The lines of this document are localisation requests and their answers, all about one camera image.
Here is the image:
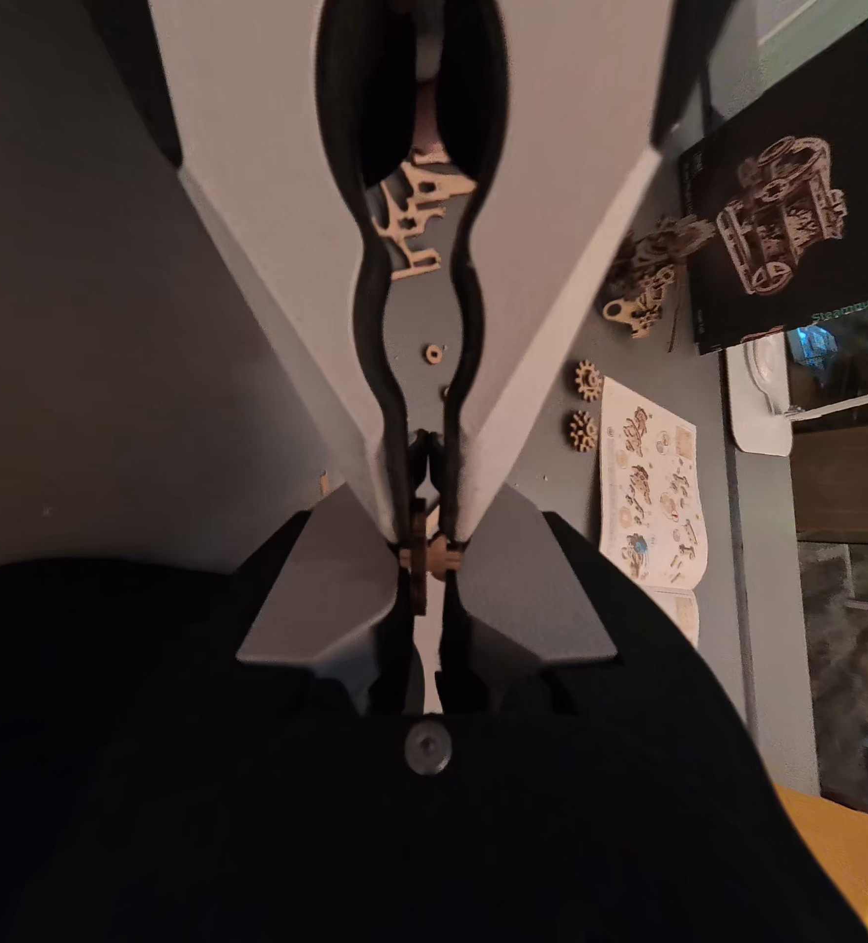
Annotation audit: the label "open instruction booklet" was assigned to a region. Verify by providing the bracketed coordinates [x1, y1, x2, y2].
[598, 376, 709, 651]

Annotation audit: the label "laser-cut wooden parts sheet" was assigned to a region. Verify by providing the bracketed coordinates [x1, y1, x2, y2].
[371, 147, 479, 282]

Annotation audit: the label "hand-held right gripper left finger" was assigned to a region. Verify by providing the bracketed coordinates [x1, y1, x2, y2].
[236, 486, 414, 714]

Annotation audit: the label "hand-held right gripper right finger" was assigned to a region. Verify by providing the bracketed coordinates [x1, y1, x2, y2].
[440, 486, 619, 714]

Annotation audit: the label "partly built wooden model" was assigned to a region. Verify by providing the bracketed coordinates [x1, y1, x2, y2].
[602, 216, 716, 353]

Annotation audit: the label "black mesh wrist pad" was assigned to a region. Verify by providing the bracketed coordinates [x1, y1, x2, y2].
[0, 556, 273, 943]

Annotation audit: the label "small wooden gear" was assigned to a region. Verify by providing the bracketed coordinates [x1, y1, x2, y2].
[406, 499, 431, 618]

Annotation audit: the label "black model kit box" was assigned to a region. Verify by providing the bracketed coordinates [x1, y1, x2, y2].
[678, 0, 868, 356]

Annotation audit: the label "white document stand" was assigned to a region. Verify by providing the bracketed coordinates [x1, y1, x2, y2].
[725, 335, 868, 455]

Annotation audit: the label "yellow stacked storage bins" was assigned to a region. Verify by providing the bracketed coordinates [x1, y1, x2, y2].
[773, 784, 868, 943]

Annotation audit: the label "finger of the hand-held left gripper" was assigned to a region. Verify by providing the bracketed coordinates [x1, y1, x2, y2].
[440, 0, 679, 546]
[146, 0, 420, 546]

